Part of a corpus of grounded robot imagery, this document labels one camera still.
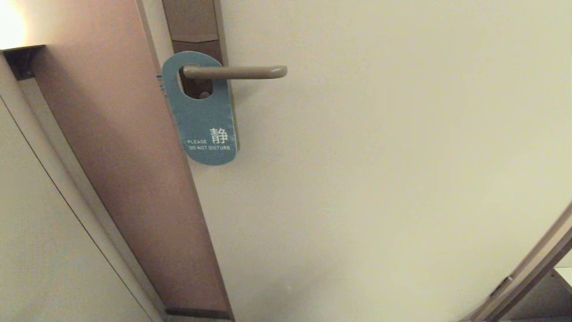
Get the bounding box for blue and white door hanger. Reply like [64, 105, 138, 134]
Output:
[161, 51, 238, 166]

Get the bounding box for cream door panel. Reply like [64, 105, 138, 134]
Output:
[142, 0, 572, 322]

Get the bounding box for bronze door lock plate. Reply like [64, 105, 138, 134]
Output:
[162, 0, 240, 152]

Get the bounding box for small dark hinge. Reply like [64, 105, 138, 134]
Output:
[490, 276, 514, 297]

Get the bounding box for bronze door handle lever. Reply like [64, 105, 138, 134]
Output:
[182, 65, 288, 81]

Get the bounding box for brown wooden frame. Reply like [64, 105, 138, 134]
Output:
[465, 203, 572, 322]

